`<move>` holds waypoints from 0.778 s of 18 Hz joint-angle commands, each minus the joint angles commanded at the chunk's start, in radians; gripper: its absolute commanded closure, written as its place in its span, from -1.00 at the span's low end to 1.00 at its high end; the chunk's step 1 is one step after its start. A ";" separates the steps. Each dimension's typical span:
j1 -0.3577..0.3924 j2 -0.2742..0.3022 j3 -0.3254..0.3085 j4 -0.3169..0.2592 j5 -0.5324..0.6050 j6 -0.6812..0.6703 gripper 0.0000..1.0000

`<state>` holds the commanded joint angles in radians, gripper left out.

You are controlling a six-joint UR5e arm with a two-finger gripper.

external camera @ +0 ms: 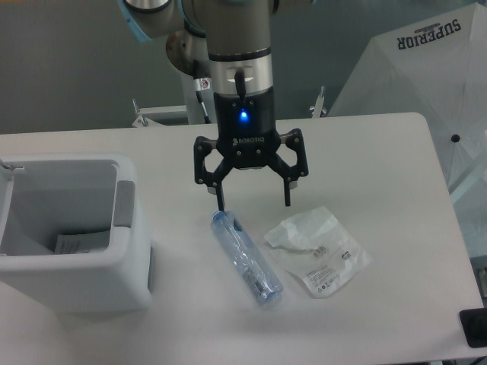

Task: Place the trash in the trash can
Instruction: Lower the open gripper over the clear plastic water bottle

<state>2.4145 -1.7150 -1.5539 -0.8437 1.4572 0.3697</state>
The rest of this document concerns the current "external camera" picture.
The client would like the metal clamp post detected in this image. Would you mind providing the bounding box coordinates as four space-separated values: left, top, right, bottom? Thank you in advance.
309 85 327 119

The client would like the white metal mounting frame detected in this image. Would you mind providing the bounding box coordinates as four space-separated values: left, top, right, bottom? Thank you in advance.
131 97 212 129

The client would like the clear plastic bag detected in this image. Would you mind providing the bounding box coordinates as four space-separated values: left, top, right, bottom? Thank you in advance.
265 206 372 298

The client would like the white Superior umbrella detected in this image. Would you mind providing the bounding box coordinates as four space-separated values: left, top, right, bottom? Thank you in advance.
330 3 486 258

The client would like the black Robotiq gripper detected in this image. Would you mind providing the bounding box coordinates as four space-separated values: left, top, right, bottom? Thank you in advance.
193 86 309 211

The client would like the white trash can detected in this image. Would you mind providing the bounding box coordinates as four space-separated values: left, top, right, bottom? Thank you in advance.
1 153 153 313

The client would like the black device at table edge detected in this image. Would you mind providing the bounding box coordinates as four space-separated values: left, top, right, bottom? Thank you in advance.
459 308 486 348

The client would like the clear blue plastic bottle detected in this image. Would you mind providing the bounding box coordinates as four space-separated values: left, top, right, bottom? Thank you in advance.
210 211 284 306

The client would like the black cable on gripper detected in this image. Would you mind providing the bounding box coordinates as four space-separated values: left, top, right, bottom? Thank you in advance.
234 68 247 106

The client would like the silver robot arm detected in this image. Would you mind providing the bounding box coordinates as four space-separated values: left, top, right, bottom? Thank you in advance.
119 1 309 210

